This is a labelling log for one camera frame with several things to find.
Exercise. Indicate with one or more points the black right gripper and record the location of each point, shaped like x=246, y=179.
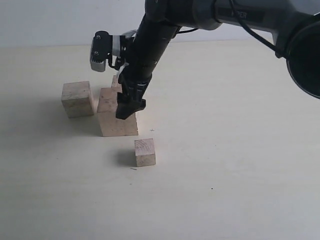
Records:
x=130, y=99

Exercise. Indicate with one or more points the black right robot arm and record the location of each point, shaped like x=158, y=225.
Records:
x=290, y=28

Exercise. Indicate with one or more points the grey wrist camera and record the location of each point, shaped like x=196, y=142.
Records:
x=101, y=47

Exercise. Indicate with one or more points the second largest wooden cube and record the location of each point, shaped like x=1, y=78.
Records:
x=76, y=98

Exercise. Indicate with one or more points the third largest wooden cube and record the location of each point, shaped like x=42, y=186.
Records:
x=115, y=82

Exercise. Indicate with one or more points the smallest wooden cube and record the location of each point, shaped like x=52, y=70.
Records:
x=145, y=154

